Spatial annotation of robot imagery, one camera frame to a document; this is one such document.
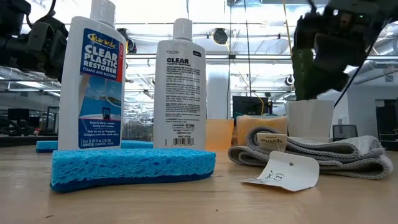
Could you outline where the white plant pot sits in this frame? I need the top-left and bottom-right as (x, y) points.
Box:
(284, 99), (336, 140)

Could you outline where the small clear plastic bin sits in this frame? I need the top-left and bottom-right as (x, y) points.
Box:
(235, 114), (289, 147)

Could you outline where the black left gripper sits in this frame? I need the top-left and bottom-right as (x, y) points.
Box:
(0, 18), (69, 82)

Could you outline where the grey waffle cloth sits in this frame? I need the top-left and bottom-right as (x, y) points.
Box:
(228, 125), (394, 180)

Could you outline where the small black monitor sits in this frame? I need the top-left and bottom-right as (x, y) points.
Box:
(7, 108), (30, 122)

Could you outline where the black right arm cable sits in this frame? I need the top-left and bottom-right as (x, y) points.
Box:
(334, 18), (391, 108)

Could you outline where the large black monitor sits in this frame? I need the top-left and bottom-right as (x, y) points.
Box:
(232, 95), (274, 118)

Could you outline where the white paper price tag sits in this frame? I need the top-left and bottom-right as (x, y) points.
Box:
(239, 151), (321, 192)

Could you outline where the orange plastic bin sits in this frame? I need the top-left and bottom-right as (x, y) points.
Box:
(205, 119), (234, 152)

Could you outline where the tan cardboard cloth label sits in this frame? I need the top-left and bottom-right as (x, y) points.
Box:
(256, 133), (289, 153)

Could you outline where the green cactus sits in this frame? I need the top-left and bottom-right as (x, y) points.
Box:
(291, 46), (315, 101)

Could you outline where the yellow hanging cord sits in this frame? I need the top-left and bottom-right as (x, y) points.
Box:
(282, 0), (294, 58)

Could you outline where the white plastic restorer bottle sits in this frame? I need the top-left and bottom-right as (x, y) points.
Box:
(153, 17), (207, 151)
(58, 0), (127, 151)

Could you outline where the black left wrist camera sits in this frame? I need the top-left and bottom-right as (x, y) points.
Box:
(0, 0), (32, 35)

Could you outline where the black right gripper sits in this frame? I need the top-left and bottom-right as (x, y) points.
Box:
(294, 14), (368, 100)

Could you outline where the dark cabinet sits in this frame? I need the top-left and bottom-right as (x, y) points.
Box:
(375, 98), (398, 141)

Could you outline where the black ceiling reel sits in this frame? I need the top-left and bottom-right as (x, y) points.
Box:
(212, 27), (229, 46)
(116, 27), (137, 54)

